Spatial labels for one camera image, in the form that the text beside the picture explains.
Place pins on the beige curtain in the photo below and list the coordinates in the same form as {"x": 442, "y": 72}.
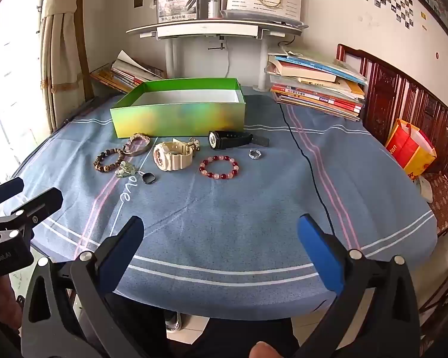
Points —
{"x": 63, "y": 44}

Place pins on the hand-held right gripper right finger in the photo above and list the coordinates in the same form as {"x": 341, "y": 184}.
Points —
{"x": 321, "y": 257}

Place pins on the clear plastic tray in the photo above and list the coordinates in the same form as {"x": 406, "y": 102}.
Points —
{"x": 283, "y": 20}

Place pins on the cream wrist watch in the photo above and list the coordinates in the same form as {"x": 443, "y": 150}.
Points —
{"x": 164, "y": 154}

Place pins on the person's shoe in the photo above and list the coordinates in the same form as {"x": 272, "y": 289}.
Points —
{"x": 173, "y": 321}

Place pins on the white fabric item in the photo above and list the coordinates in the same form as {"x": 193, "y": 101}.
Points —
{"x": 426, "y": 190}

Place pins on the red and yellow shopping bag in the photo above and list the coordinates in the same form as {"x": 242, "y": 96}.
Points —
{"x": 410, "y": 149}

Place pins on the tall stack of books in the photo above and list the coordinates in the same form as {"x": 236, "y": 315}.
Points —
{"x": 313, "y": 85}

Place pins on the red patterned seat cushion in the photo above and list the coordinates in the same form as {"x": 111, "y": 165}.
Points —
{"x": 444, "y": 201}

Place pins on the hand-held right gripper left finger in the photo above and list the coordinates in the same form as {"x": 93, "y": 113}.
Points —
{"x": 121, "y": 257}

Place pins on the person's left hand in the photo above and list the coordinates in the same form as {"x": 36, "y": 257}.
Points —
{"x": 0, "y": 292}

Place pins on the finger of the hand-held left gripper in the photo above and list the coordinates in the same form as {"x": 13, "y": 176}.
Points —
{"x": 41, "y": 207}
{"x": 5, "y": 191}

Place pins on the white desk shelf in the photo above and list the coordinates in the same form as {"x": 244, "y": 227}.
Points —
{"x": 209, "y": 30}

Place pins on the person's dark trousers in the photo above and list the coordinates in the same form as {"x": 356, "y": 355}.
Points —
{"x": 227, "y": 337}

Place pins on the white spray bottle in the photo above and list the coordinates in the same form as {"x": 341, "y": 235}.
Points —
{"x": 213, "y": 5}

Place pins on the person's right hand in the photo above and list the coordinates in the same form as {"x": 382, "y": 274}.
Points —
{"x": 265, "y": 351}

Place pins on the green cardboard box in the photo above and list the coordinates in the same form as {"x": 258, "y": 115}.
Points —
{"x": 171, "y": 119}

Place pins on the red wooden bench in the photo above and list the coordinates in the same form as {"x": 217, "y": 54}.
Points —
{"x": 388, "y": 89}

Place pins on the blue striped tablecloth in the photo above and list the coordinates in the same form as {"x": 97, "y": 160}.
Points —
{"x": 227, "y": 212}

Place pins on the black wrist watch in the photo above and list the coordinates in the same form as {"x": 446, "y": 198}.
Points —
{"x": 231, "y": 138}

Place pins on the leaning pile of magazines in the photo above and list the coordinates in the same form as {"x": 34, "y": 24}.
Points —
{"x": 127, "y": 72}

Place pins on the green jade pendant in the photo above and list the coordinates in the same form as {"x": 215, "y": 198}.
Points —
{"x": 125, "y": 167}

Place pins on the pink stone bangle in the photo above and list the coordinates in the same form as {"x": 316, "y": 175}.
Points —
{"x": 127, "y": 149}

